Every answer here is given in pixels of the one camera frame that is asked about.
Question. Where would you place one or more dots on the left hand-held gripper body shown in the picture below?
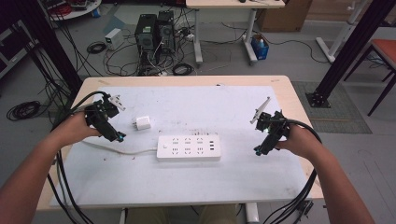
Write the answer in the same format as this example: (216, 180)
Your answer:
(99, 113)

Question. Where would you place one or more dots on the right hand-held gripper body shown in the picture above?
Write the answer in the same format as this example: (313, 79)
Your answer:
(276, 126)

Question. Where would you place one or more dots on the white charger plug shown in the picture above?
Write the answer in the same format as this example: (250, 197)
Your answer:
(143, 123)

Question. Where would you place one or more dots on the white power strip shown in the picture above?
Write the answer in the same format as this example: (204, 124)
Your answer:
(188, 147)

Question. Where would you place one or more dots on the person's right hand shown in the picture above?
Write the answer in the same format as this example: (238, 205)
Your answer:
(300, 141)

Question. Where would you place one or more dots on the person's left hand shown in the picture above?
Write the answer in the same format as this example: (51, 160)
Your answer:
(73, 129)

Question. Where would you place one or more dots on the wooden table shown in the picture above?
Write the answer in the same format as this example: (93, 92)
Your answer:
(289, 93)

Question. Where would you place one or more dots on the grey floor mat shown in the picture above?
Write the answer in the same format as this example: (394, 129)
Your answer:
(342, 118)

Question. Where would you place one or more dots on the white table leg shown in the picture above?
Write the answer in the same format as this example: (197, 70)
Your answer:
(252, 213)

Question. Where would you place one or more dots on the white power supply box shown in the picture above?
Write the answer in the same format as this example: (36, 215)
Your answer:
(114, 39)

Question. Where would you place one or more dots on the blue box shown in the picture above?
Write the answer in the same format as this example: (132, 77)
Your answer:
(260, 49)

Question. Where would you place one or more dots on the white table mat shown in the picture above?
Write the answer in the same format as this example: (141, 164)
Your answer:
(193, 183)

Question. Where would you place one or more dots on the black computer tower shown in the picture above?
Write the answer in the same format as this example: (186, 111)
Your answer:
(166, 31)
(145, 32)

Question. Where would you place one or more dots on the round white table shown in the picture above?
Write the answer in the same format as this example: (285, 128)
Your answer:
(74, 11)

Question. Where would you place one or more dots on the grey equipment rack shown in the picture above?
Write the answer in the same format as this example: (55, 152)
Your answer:
(12, 49)

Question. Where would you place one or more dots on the cardboard box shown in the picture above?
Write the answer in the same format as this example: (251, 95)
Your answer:
(283, 15)

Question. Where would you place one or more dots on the white metal stand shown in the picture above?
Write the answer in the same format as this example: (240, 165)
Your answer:
(342, 34)

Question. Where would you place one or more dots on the white-legged wooden desk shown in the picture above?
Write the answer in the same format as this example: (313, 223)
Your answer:
(233, 3)

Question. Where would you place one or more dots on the orange-topped stool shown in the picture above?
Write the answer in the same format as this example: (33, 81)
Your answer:
(387, 49)

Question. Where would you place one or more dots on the black metal frame post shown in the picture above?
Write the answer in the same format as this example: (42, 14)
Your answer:
(49, 43)
(351, 46)

